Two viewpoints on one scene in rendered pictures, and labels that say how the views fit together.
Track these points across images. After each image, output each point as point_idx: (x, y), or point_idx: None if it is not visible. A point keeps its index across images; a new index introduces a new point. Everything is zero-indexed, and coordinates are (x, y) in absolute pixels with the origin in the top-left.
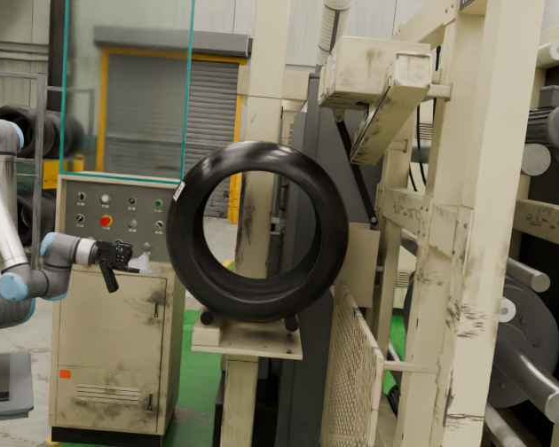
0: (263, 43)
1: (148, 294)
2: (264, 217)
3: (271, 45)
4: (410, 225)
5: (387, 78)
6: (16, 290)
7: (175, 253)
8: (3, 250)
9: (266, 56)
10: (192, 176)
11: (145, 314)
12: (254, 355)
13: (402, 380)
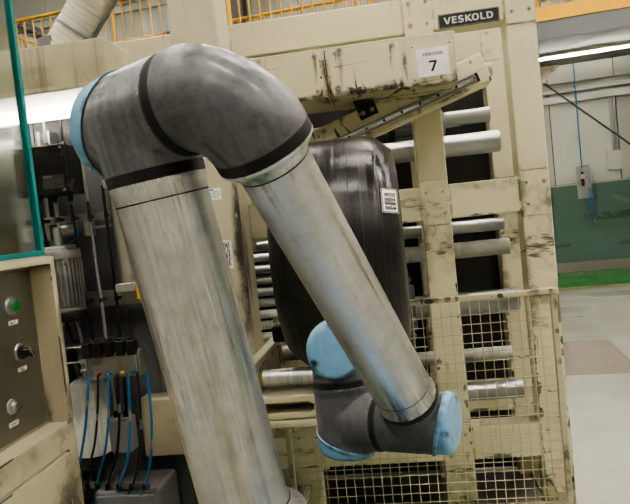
0: (219, 13)
1: (56, 500)
2: (252, 256)
3: (222, 18)
4: None
5: (460, 75)
6: (461, 417)
7: (401, 287)
8: (419, 359)
9: (223, 31)
10: (385, 179)
11: None
12: None
13: (439, 348)
